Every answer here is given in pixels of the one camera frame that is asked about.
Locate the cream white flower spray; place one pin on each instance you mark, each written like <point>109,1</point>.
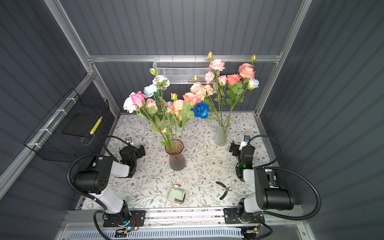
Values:
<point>210,91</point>

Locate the coral red rose stem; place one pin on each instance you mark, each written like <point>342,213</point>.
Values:
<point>231,94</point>

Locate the aluminium front rail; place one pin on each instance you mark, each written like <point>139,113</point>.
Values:
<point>160,218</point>

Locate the white blue rose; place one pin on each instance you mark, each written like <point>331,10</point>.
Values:
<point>253,84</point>

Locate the pale pink white rose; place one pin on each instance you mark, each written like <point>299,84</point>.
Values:
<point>129,107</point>

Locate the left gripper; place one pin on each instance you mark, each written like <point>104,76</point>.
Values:
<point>137,152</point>

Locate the magenta rosebud stem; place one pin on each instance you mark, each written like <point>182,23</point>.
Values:
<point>139,101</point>

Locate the small pink rose spray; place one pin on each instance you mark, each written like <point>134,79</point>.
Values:
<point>175,127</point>

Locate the salmon rose stem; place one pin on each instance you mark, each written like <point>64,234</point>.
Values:
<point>184,110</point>

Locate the mint white peony spray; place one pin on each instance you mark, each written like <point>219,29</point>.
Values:
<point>156,90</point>

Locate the black wire wall basket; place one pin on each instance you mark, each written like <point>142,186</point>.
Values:
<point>65,135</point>

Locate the white wire wall basket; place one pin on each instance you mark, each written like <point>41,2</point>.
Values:
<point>182,72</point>

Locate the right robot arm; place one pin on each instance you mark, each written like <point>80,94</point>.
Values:
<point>271,187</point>

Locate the clear frosted glass vase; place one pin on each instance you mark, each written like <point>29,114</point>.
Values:
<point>221,137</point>

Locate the pink peony flower spray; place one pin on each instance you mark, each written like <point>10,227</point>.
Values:
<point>211,77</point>

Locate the small pink rose stem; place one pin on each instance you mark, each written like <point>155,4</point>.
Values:
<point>156,115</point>

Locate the orange pink peony spray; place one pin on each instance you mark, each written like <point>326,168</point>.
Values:
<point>247,72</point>

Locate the dark red glass vase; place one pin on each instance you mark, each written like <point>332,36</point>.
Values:
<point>177,159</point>

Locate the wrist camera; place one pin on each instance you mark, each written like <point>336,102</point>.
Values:
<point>245,141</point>
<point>129,141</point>

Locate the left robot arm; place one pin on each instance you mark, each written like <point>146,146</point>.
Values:
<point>89,176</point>

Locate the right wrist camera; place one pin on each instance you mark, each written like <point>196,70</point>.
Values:
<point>245,141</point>

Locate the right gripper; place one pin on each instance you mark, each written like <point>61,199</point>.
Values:
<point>236,147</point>

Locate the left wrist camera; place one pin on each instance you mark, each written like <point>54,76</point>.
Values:
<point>129,141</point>

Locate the cream rose stem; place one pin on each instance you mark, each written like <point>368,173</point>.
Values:
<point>198,90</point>

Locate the pink tulip bud stem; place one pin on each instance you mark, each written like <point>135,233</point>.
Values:
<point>165,135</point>

